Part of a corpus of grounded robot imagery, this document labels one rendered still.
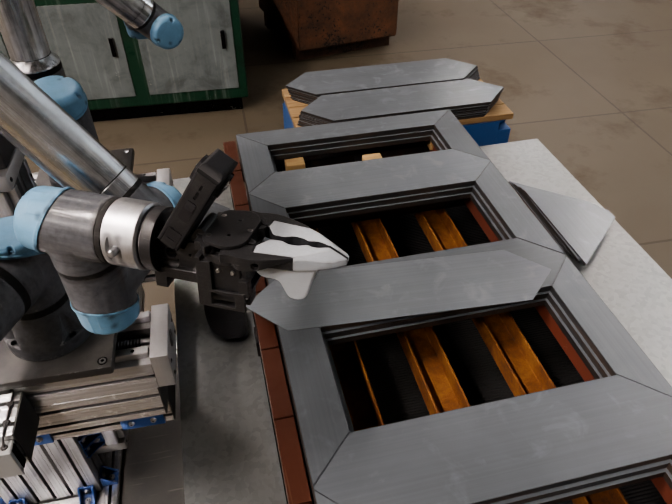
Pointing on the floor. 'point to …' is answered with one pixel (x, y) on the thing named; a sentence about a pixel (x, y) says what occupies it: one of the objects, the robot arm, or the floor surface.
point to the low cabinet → (149, 58)
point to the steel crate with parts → (331, 24)
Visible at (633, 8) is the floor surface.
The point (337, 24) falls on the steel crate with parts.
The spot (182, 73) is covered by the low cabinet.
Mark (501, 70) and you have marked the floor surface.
